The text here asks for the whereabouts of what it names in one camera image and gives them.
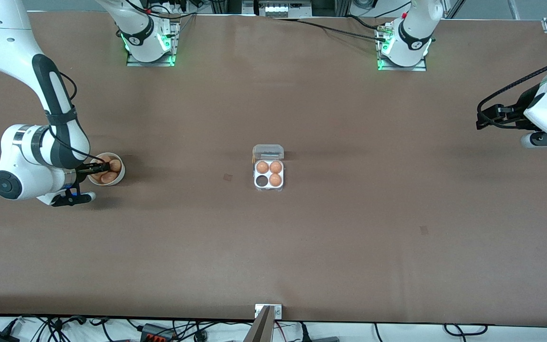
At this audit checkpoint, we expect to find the clear plastic egg box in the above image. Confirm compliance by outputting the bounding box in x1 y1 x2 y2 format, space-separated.
253 144 285 192

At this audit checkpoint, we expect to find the white round bowl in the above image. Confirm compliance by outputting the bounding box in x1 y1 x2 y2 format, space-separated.
88 152 125 186

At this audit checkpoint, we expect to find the black orange power strip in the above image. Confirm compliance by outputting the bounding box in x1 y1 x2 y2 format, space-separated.
141 324 178 342

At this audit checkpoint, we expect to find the white socket power strip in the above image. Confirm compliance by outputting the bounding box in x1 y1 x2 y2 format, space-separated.
257 0 313 18

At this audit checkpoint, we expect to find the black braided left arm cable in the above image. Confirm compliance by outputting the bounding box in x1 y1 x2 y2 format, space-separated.
476 55 547 130

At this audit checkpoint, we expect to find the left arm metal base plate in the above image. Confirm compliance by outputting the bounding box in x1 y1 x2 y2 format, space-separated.
377 28 427 72

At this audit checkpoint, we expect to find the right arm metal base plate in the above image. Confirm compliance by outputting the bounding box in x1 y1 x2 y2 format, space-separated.
126 21 176 67

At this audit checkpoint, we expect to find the long black table cable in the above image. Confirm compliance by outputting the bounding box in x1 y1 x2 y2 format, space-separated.
273 17 388 42

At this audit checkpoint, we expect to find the looped black cable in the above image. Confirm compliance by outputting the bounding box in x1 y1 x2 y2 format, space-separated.
444 324 489 336

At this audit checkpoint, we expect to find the grey camera mount pole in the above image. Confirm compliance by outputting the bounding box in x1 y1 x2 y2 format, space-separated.
244 305 274 342

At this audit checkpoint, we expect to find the small metal clamp bracket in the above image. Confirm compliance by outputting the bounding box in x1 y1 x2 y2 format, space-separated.
255 304 283 319

